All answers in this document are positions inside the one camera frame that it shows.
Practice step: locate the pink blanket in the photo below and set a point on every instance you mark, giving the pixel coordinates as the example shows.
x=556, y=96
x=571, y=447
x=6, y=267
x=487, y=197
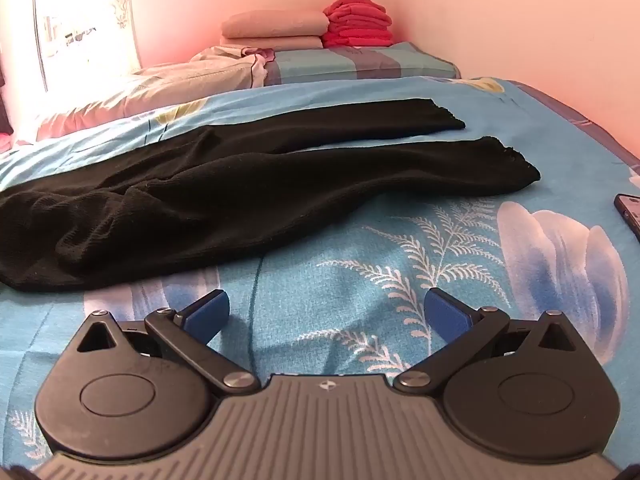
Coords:
x=4, y=142

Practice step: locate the black smartphone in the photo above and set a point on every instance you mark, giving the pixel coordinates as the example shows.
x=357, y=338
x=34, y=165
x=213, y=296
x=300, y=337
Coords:
x=631, y=212

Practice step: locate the stack of red folded towels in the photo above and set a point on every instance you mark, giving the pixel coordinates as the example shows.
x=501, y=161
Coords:
x=357, y=22

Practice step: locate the blue floral bedsheet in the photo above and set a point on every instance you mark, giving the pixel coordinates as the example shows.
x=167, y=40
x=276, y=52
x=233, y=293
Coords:
x=400, y=240

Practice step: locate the black pants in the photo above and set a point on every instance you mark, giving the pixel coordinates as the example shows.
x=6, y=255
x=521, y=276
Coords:
x=200, y=195

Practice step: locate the beige pillow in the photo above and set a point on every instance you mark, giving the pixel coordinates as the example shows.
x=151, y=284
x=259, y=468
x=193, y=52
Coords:
x=165, y=85

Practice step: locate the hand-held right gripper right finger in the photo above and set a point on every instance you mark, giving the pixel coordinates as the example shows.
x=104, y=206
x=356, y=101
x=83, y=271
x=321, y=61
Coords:
x=445, y=312

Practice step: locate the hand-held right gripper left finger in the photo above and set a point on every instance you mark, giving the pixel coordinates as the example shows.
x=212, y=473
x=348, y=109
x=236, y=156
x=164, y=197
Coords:
x=207, y=312

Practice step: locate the pink pillow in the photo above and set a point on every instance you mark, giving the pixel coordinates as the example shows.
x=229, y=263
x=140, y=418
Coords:
x=275, y=27

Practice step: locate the blue striped pillow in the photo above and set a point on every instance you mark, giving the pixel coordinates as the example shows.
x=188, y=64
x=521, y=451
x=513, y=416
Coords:
x=350, y=62

